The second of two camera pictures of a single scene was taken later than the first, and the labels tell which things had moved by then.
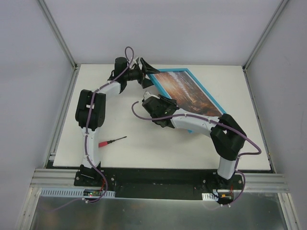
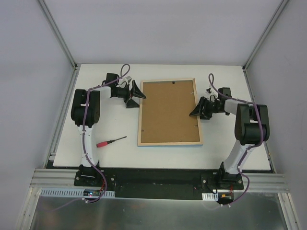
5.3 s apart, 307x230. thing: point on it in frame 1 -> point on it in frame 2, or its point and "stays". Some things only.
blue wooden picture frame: (154, 78) -> (200, 136)
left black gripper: (140, 74) -> (129, 95)
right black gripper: (165, 101) -> (206, 108)
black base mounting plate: (158, 183) stays
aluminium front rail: (254, 182) stays
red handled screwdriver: (103, 143) stays
